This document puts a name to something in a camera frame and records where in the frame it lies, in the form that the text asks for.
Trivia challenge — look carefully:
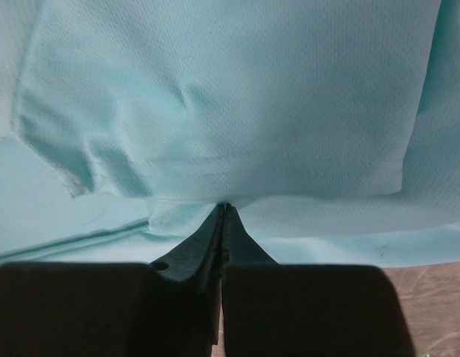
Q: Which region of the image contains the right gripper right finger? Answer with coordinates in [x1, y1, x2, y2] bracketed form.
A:
[222, 204, 278, 266]

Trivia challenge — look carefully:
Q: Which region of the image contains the teal t shirt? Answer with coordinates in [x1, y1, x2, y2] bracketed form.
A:
[0, 1, 460, 267]

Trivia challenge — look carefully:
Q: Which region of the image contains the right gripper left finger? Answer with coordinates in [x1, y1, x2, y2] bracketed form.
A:
[149, 205, 224, 346]

